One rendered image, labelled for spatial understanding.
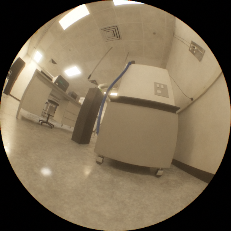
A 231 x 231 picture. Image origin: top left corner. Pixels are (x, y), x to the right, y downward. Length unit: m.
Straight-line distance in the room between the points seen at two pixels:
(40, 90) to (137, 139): 1.72
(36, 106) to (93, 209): 1.60
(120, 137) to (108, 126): 0.16
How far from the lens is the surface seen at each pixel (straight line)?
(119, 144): 0.65
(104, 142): 0.69
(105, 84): 1.64
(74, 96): 4.64
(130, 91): 0.82
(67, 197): 0.43
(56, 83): 1.81
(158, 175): 0.85
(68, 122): 2.05
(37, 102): 1.62
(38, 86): 1.63
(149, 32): 2.45
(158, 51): 2.63
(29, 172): 0.53
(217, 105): 1.02
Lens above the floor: 0.37
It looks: 14 degrees up
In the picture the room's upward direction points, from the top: 15 degrees clockwise
